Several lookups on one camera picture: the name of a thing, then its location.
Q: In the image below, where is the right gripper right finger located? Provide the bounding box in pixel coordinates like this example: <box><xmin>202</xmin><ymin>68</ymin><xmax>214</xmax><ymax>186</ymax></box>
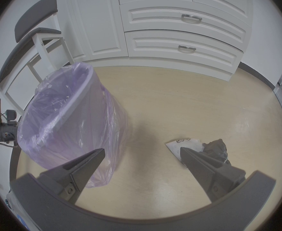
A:
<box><xmin>180</xmin><ymin>147</ymin><xmax>246</xmax><ymax>204</ymax></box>

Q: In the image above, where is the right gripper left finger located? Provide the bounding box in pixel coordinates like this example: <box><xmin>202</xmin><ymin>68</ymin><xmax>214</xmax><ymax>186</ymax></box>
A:
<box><xmin>39</xmin><ymin>148</ymin><xmax>105</xmax><ymax>205</ymax></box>

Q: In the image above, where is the crumpled black plastic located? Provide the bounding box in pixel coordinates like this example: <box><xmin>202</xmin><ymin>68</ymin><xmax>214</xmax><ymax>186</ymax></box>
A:
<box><xmin>202</xmin><ymin>139</ymin><xmax>232</xmax><ymax>167</ymax></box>

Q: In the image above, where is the white trash bin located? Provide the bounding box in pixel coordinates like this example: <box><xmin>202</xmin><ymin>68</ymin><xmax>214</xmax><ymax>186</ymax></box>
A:
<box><xmin>18</xmin><ymin>65</ymin><xmax>126</xmax><ymax>171</ymax></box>

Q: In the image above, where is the purple plastic bag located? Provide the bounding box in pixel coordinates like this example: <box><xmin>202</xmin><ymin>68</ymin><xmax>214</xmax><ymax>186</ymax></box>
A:
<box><xmin>17</xmin><ymin>62</ymin><xmax>128</xmax><ymax>188</ymax></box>

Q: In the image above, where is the crumpled white printed paper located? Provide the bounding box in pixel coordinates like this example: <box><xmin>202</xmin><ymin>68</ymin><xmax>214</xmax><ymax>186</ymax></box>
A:
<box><xmin>165</xmin><ymin>138</ymin><xmax>205</xmax><ymax>168</ymax></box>

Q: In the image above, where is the white wardrobe with drawers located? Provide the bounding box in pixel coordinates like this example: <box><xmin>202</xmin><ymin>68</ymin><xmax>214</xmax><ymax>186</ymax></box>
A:
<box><xmin>64</xmin><ymin>0</ymin><xmax>255</xmax><ymax>83</ymax></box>

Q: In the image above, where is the white chair with grey cushions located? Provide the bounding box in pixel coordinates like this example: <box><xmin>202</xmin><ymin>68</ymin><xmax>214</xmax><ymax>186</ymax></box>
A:
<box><xmin>0</xmin><ymin>0</ymin><xmax>75</xmax><ymax>117</ymax></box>

